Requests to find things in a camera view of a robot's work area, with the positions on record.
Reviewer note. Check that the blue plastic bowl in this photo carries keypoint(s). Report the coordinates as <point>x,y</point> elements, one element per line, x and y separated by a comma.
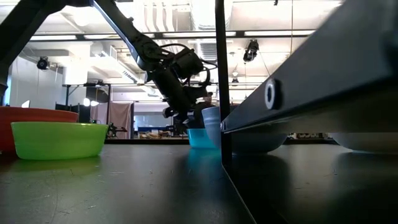
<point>211,124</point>

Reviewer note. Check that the teal plastic cup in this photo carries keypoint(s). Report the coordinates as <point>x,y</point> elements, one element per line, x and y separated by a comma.
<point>199,139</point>

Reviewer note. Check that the black background robot arm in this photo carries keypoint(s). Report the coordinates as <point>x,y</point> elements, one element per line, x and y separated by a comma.
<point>112,129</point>

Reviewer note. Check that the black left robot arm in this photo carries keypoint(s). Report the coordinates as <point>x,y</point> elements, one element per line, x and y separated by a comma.
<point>130,34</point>

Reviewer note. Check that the white-ringed shelf bolt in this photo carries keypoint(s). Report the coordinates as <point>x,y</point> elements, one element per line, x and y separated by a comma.
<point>277,93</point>

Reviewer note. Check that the blue background table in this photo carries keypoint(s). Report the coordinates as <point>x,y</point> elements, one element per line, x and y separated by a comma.
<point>155,128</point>

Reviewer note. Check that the person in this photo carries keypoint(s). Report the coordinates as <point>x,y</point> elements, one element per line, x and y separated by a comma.
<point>209,97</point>

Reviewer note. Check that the beige curtain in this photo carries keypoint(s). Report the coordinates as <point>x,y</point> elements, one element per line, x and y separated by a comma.
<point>121,115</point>

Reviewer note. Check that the round white lamp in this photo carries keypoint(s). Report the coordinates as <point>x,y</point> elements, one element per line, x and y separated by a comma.
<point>86,101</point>

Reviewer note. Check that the black background cabinet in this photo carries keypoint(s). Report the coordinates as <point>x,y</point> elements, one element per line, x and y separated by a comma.
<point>74,110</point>

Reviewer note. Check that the green plastic bowl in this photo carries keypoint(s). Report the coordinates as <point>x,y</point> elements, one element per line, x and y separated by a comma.
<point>59,140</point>

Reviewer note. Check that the light wooden board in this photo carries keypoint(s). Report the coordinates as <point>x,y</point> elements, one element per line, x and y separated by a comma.
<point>326,62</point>

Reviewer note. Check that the red-orange plastic bowl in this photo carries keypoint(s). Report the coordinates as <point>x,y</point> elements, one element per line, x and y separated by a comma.
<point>31,113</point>

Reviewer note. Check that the white plastic bowl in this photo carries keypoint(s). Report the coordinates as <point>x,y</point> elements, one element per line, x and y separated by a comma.
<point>367,142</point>

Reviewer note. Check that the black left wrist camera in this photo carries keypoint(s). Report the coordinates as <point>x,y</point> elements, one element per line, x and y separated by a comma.
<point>186,63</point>

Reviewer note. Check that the black background workstation frame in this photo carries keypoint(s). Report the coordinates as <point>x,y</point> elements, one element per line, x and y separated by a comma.
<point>109,102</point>

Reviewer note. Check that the black hanging camera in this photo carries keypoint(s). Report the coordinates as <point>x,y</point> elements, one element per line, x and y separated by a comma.
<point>43,63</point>
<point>251,50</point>

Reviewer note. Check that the black overhead frame beam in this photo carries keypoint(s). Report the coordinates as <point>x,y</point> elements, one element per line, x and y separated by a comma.
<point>264,33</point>

